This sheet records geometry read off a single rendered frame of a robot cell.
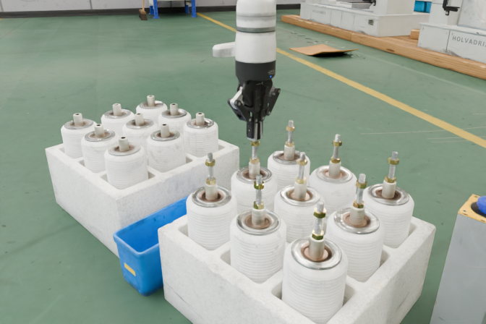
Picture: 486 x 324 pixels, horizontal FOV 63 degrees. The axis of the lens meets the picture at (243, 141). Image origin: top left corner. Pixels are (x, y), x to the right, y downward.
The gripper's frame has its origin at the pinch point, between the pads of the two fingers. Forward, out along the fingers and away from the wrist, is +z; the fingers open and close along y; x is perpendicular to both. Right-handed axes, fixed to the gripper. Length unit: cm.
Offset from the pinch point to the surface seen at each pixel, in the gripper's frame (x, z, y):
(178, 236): 2.7, 17.2, -18.0
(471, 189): -25, 35, 75
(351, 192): -16.5, 12.0, 11.0
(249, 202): -2.4, 13.7, -4.1
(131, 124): 43.7, 9.8, -2.2
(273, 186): -4.8, 11.2, 0.4
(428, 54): 58, 28, 254
